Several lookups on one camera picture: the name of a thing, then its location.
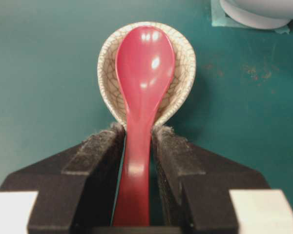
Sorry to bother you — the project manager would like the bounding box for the crackle-glazed ceramic spoon rest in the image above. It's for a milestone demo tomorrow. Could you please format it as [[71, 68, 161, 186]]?
[[97, 21, 196, 127]]

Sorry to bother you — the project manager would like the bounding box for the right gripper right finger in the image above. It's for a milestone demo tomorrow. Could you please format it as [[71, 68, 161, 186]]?
[[151, 126, 269, 234]]

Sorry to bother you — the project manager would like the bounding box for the white round bowl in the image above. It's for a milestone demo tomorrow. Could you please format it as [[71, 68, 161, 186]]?
[[220, 0, 293, 29]]

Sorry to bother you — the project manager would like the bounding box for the teal tape patch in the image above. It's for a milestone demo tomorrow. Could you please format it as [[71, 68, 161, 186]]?
[[210, 0, 290, 34]]

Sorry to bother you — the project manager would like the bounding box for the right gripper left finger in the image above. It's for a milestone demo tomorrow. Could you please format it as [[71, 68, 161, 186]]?
[[0, 123, 125, 234]]

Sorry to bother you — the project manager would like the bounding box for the red plastic spoon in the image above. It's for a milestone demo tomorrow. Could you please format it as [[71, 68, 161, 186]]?
[[112, 26, 175, 226]]

